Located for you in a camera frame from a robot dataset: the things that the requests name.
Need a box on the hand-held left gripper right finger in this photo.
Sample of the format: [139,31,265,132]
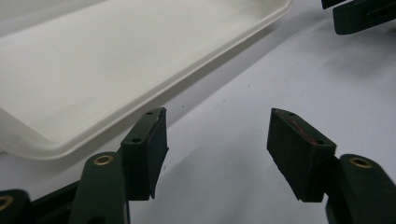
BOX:
[266,107,339,203]

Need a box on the white plastic bin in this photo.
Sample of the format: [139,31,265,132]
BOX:
[0,0,293,161]

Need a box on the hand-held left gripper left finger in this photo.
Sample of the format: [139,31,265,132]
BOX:
[120,106,170,201]

